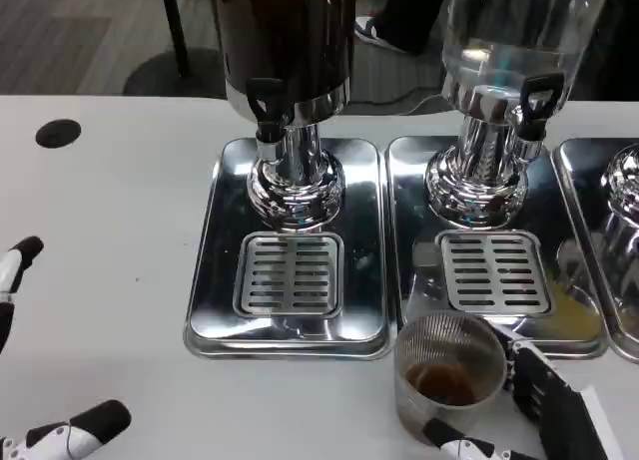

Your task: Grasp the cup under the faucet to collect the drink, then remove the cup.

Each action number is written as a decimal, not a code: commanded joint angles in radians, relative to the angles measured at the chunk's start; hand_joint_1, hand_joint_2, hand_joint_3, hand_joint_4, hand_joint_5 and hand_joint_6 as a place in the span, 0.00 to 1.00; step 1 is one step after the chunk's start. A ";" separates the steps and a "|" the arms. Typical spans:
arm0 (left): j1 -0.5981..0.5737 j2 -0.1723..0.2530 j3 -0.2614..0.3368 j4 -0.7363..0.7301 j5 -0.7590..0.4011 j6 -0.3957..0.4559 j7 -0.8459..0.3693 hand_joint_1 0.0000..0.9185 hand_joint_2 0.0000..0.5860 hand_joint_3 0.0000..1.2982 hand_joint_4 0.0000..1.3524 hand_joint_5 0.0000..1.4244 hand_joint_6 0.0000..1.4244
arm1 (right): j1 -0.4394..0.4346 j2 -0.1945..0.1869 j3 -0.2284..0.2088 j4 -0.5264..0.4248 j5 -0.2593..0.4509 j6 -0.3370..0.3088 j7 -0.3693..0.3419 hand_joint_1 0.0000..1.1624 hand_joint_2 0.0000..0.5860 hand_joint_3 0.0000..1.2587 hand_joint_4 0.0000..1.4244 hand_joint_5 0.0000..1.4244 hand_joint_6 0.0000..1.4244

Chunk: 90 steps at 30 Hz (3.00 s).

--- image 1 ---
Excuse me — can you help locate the black round counter grommet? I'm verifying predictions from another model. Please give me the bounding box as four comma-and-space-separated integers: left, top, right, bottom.
34, 119, 83, 150

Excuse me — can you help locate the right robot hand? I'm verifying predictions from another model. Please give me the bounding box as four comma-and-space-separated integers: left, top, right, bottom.
423, 322, 626, 460

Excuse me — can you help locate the clear water drink dispenser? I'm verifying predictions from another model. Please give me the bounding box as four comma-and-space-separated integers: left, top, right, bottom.
423, 0, 613, 230

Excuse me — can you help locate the chrome drink dispenser pedestal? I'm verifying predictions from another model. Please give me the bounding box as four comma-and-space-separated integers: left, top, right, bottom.
595, 144, 639, 301

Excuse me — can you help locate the steel tray under dark dispenser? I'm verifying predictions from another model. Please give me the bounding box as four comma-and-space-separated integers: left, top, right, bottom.
183, 137, 392, 362

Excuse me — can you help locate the black stand with round base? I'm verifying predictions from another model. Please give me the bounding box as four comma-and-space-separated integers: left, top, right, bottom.
122, 0, 229, 100

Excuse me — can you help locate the person's leg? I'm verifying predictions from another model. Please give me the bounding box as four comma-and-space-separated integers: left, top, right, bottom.
380, 0, 449, 55

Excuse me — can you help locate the dark coffee drink dispenser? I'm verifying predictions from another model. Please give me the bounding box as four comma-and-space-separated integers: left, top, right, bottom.
209, 0, 357, 232

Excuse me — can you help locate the person's shoe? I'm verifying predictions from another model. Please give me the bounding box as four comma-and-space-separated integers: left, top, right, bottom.
353, 14, 413, 55

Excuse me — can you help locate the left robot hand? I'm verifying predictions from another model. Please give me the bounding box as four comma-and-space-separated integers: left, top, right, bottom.
0, 235, 134, 460

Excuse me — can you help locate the steel tray under clear dispenser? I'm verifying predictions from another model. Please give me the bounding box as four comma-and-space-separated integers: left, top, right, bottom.
384, 135, 610, 361

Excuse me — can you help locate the clear ribbed glass cup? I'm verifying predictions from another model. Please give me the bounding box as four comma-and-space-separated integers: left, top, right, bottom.
393, 309, 508, 445

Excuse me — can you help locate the steel drip grid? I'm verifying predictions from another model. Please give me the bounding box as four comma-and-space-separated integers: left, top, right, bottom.
437, 230, 553, 316
233, 231, 346, 318

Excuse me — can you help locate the black tap of dark dispenser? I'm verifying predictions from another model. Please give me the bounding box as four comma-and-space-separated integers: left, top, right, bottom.
246, 77, 287, 145

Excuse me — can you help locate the grey cable on floor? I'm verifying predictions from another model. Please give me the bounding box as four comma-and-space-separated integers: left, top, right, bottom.
355, 87, 446, 116

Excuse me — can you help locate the black tap of clear dispenser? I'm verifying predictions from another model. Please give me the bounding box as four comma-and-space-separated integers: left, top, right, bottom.
517, 73, 565, 143

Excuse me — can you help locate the steel tray with cut-off pedestal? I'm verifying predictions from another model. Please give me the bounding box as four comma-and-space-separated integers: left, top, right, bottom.
552, 139, 639, 366

